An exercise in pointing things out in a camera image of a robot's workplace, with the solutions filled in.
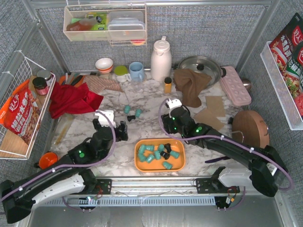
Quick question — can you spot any brown cloth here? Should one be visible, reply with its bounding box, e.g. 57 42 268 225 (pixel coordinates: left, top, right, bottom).
173 69 212 108

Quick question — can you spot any red snack bag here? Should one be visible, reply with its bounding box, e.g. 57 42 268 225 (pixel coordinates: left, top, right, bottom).
0 79 40 145

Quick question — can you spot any red cloth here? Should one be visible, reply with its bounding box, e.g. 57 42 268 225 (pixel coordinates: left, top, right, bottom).
49 82 104 119

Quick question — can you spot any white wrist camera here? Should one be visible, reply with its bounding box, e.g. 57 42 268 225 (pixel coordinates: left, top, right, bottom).
95 110 116 128
165 99 182 110

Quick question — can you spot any red lid glass jar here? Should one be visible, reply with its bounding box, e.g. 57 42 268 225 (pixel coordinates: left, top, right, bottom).
32 77 49 96

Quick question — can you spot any round wooden board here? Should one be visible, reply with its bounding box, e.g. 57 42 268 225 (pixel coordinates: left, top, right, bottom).
232 110 270 148

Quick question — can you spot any orange plastic tray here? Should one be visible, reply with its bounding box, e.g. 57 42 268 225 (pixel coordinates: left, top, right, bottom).
134 138 186 172

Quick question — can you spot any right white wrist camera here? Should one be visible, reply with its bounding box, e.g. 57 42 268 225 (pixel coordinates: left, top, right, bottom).
165 99 182 110

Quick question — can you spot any white wire wall basket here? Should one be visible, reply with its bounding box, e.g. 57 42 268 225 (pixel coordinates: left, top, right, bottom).
0 51 56 160

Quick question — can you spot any blue mug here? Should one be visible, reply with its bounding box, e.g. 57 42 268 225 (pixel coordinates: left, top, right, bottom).
129 61 145 81

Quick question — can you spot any black small lid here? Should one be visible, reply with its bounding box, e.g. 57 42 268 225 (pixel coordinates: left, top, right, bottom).
228 117 233 124

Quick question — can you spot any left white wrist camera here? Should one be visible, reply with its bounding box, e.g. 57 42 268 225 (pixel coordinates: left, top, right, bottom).
95 110 116 128

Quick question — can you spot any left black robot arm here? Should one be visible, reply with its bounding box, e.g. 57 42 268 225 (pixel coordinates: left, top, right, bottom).
0 119 128 224

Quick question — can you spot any teal coffee capsule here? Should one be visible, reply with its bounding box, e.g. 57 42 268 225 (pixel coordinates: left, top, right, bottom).
158 144 165 152
162 161 172 170
170 150 180 159
145 145 154 152
124 105 131 114
146 154 155 163
138 144 146 154
154 150 161 160
135 109 142 118

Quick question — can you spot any purple handled knife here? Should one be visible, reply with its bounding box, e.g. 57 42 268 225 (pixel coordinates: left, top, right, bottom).
205 156 230 164

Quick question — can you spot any striped beige cloth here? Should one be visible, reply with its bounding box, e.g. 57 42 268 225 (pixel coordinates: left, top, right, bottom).
83 75 123 94

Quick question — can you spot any pink egg tray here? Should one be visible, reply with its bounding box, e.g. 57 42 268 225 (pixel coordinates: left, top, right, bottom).
219 66 251 106

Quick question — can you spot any orange cup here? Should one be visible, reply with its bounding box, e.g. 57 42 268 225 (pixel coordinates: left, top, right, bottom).
38 152 58 169

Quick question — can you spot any orange spice bottle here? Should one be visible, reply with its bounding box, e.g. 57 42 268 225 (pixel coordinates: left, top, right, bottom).
164 77 172 94

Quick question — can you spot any steel pot with lid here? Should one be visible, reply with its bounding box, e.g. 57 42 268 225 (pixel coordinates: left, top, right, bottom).
173 56 227 89

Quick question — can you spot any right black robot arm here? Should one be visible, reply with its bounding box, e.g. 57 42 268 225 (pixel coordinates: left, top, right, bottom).
158 106 289 197

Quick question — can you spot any white thermos jug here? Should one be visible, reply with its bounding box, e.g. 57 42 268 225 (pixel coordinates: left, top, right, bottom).
151 36 172 82

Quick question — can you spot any silver lid glass jar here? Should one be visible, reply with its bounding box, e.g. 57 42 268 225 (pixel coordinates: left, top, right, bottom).
37 70 52 81

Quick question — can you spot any black coffee capsule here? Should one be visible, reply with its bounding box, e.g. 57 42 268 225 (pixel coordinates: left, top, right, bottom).
160 151 170 160
164 143 171 154
127 115 136 122

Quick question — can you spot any white orange striped bowl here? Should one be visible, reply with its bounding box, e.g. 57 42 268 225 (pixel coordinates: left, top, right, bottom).
95 58 113 74

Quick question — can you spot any clear plastic food container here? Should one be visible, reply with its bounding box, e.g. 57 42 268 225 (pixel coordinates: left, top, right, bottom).
107 10 145 41

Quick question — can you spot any green lid white cup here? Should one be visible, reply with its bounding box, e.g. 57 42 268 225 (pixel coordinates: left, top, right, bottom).
114 65 131 83

